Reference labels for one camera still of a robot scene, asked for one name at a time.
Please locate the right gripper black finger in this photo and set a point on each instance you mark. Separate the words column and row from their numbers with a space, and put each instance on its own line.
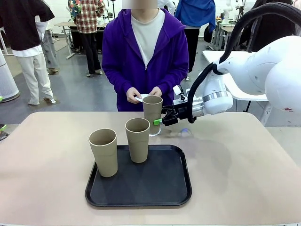
column 169, row 119
column 169, row 109

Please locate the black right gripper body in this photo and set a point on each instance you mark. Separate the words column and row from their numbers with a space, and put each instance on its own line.
column 181, row 113

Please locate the tall beige tumbler cup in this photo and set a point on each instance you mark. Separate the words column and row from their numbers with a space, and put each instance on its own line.
column 137, row 146
column 105, row 155
column 151, row 110

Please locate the person's right forearm purple sleeve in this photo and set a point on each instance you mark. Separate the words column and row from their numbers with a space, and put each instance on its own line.
column 113, row 82

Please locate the person's left forearm purple sleeve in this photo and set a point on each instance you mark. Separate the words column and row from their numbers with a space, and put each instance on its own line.
column 175, row 81

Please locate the small white robot arm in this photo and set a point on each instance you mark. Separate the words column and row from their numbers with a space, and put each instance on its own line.
column 227, row 11

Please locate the person's left hand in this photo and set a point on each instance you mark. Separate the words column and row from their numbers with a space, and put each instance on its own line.
column 157, row 91

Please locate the person's right hand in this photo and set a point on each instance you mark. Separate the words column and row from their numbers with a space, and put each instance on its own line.
column 132, row 95

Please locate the person in purple hoodie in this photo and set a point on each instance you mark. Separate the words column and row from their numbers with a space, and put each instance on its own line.
column 122, row 58

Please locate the black plastic serving tray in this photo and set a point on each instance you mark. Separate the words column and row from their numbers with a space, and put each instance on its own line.
column 141, row 188

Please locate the grey office desk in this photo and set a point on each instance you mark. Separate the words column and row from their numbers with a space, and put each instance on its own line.
column 231, row 27
column 62, row 24

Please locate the person in blue jacket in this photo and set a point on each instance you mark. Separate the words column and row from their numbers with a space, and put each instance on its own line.
column 195, row 11

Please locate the person in plaid shirt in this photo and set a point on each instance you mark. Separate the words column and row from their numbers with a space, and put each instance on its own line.
column 87, row 18

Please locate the person in dark coat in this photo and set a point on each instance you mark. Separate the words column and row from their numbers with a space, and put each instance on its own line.
column 277, row 26

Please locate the person in grey trousers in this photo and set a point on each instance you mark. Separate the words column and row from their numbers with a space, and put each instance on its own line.
column 50, row 47

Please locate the white cylindrical air purifier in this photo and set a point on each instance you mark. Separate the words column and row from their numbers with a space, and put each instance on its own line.
column 7, row 82

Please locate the person in black top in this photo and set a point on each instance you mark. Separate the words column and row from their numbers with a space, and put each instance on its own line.
column 21, row 23

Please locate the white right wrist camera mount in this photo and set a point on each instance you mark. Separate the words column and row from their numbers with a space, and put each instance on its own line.
column 176, row 90

